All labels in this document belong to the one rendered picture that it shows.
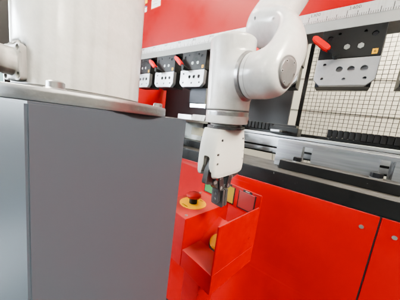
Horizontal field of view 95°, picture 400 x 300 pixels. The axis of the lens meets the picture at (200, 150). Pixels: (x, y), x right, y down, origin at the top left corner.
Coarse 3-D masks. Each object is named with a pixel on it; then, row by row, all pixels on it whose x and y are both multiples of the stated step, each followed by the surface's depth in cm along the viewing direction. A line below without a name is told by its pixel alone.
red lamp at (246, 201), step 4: (240, 192) 49; (244, 192) 48; (240, 196) 49; (244, 196) 48; (248, 196) 47; (252, 196) 46; (240, 200) 49; (244, 200) 48; (248, 200) 47; (252, 200) 46; (240, 204) 49; (244, 204) 48; (248, 204) 47; (252, 204) 46; (244, 208) 48; (248, 208) 47; (252, 208) 46
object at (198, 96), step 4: (192, 88) 94; (196, 88) 93; (200, 88) 92; (204, 88) 90; (192, 92) 95; (196, 92) 93; (200, 92) 92; (204, 92) 90; (192, 96) 95; (196, 96) 93; (200, 96) 92; (204, 96) 90; (192, 100) 95; (196, 100) 93; (200, 100) 92; (204, 100) 90; (192, 104) 96; (196, 104) 94; (200, 104) 93; (204, 104) 92
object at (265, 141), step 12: (252, 132) 102; (264, 132) 98; (252, 144) 102; (264, 144) 98; (276, 144) 94; (324, 144) 82; (336, 144) 80; (348, 144) 77; (396, 156) 69; (384, 168) 71
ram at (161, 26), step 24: (168, 0) 97; (192, 0) 88; (216, 0) 80; (240, 0) 74; (312, 0) 59; (336, 0) 56; (360, 0) 53; (144, 24) 110; (168, 24) 98; (192, 24) 89; (216, 24) 81; (240, 24) 74; (312, 24) 60; (336, 24) 56; (360, 24) 53; (192, 48) 89
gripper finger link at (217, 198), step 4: (216, 180) 38; (216, 184) 38; (212, 188) 41; (216, 188) 39; (212, 192) 40; (216, 192) 39; (220, 192) 39; (224, 192) 39; (212, 196) 40; (216, 196) 40; (220, 196) 40; (212, 200) 40; (216, 200) 40; (220, 200) 40; (216, 204) 41; (220, 204) 40
